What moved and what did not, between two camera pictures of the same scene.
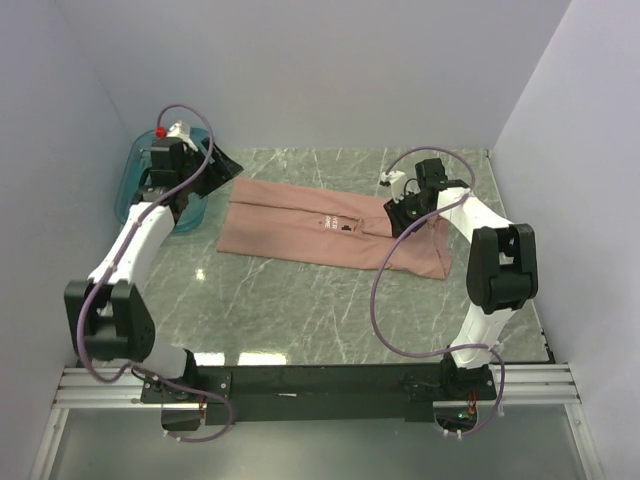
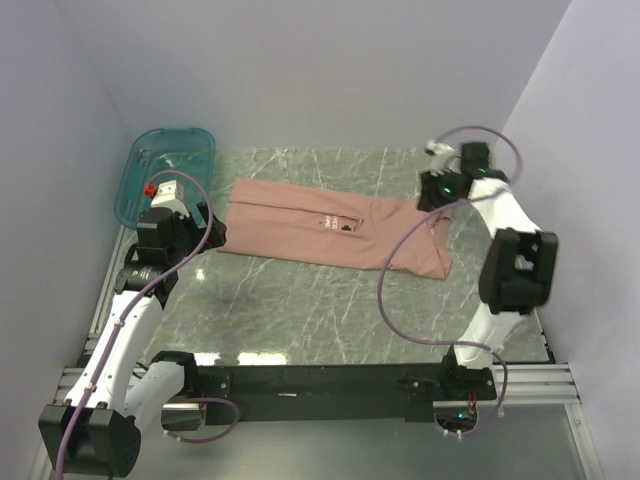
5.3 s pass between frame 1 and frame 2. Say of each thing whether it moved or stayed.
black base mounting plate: stayed
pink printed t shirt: stayed
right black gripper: moved
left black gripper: moved
